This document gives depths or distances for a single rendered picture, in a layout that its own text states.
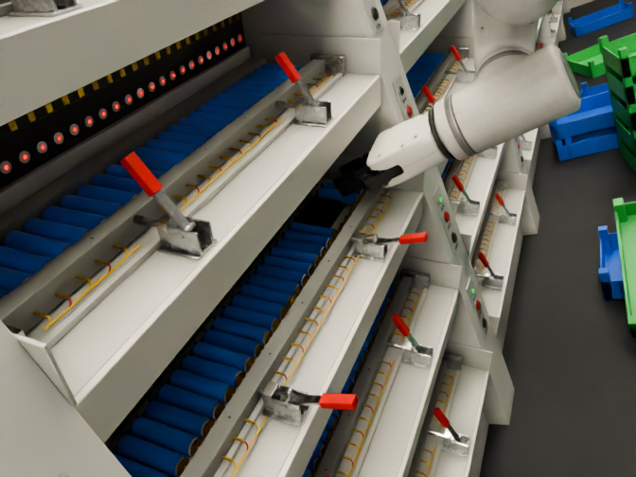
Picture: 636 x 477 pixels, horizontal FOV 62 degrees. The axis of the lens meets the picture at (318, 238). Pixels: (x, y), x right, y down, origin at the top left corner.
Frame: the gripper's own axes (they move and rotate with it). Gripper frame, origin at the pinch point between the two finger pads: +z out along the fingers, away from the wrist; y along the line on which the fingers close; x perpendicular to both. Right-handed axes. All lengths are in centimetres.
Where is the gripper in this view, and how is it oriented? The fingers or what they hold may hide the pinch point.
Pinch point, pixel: (351, 176)
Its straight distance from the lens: 80.3
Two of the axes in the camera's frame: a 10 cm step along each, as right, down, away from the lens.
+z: -7.7, 3.1, 5.6
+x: 5.7, 7.4, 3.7
